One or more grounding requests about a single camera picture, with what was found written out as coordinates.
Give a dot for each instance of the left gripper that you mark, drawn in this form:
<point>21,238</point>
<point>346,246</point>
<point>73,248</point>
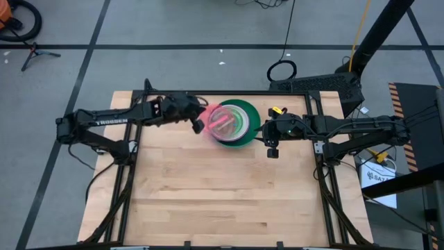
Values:
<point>180,107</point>

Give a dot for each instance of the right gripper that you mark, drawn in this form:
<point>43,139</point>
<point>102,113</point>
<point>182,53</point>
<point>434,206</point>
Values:
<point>288,126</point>

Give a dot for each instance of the large dark green plate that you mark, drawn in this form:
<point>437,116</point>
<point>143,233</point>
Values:
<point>256,118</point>

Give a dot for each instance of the red translucent plastic plate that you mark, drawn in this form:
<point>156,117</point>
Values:
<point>218,121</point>

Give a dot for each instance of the lime green translucent plate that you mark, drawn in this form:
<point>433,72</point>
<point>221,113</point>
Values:
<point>241,116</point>

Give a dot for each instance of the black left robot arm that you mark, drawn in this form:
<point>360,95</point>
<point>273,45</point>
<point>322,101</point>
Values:
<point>111,119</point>

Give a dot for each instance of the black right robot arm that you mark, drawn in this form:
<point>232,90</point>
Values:
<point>347,125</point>

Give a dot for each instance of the black perforated computer case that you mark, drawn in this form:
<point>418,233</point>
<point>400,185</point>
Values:
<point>315,85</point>

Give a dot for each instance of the yellow power plug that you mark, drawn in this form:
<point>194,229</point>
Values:
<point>379,156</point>

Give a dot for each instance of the white printed paper sign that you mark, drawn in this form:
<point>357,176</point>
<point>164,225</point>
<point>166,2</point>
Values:
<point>379,184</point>

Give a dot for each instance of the black metal beam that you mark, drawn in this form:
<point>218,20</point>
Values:
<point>399,182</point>

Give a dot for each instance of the black hazard-striped floor mat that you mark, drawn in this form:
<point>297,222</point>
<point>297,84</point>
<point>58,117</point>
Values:
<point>419,104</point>

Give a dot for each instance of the black tripod stand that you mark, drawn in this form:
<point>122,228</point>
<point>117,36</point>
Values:
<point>34,52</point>

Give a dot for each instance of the orange vacuum cleaner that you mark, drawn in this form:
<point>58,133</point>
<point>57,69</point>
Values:
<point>5,12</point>

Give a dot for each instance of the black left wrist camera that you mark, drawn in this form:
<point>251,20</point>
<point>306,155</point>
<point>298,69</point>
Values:
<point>198,126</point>

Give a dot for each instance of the black aluminium rig frame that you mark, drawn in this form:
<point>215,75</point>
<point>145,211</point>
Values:
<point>225,93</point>

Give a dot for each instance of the silver metal mounting bracket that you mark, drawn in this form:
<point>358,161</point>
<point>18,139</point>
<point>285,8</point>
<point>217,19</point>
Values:
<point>132,146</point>
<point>319,147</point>

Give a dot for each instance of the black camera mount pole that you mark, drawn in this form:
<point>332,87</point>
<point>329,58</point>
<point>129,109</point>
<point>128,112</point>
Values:
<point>378,34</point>

